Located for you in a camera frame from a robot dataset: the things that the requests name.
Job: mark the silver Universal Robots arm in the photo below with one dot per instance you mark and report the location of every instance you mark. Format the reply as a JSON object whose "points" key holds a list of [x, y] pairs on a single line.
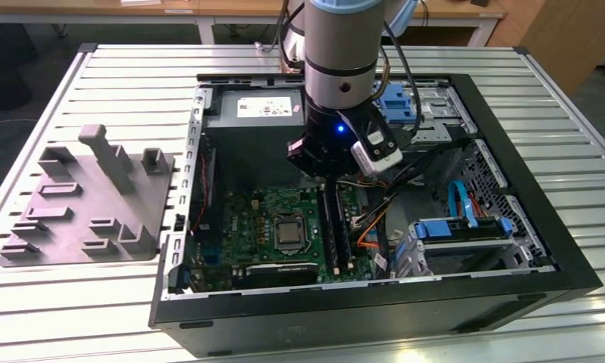
{"points": [[337, 49]]}

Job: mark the grey power supply unit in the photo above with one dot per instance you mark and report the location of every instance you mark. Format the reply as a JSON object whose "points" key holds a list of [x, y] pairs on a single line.
{"points": [[241, 151]]}

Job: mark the black CPU socket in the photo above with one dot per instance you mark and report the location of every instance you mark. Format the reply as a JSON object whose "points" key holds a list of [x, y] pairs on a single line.
{"points": [[286, 215]]}

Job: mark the green motherboard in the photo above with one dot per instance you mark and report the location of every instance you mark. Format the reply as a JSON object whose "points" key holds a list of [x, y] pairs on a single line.
{"points": [[241, 204]]}

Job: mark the silver CPU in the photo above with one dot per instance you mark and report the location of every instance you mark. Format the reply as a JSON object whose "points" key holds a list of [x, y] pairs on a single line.
{"points": [[288, 231]]}

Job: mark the silver metal drive cage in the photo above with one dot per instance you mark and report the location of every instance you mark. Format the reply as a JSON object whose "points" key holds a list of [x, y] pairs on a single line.
{"points": [[433, 132]]}

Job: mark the hard disk in blue carrier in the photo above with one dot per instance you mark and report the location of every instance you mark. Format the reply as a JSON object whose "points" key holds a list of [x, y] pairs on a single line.
{"points": [[433, 228]]}

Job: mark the black graphics card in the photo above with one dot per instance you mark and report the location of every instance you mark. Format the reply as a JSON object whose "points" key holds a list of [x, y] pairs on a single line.
{"points": [[282, 270]]}

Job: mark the blue expansion slot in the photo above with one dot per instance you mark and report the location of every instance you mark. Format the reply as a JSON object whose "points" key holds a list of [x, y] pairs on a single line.
{"points": [[212, 252]]}

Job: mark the silver metal disk bay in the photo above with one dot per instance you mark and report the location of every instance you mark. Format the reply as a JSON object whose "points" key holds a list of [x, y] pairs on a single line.
{"points": [[484, 242]]}

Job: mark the black open PC case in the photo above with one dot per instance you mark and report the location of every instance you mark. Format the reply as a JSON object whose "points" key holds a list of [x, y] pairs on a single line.
{"points": [[332, 314]]}

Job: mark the grey parts rack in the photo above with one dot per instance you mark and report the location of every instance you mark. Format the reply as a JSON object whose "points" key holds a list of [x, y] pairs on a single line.
{"points": [[96, 181]]}

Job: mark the brown wooden cabinet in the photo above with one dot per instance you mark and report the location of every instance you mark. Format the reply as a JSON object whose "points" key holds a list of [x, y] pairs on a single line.
{"points": [[549, 38]]}

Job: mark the wooden desk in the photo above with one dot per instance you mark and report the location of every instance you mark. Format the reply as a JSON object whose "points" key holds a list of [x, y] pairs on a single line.
{"points": [[105, 9]]}

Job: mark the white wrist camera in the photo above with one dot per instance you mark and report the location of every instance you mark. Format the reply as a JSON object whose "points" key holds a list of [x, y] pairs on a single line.
{"points": [[377, 159]]}

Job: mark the blue plastic drive bracket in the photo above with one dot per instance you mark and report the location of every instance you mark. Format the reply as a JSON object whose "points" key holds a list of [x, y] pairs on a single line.
{"points": [[400, 109]]}

